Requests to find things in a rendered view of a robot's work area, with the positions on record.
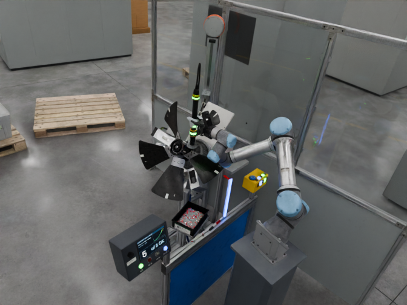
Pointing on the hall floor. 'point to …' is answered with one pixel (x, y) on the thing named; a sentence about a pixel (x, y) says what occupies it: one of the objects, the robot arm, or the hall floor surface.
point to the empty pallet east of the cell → (77, 114)
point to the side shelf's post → (218, 196)
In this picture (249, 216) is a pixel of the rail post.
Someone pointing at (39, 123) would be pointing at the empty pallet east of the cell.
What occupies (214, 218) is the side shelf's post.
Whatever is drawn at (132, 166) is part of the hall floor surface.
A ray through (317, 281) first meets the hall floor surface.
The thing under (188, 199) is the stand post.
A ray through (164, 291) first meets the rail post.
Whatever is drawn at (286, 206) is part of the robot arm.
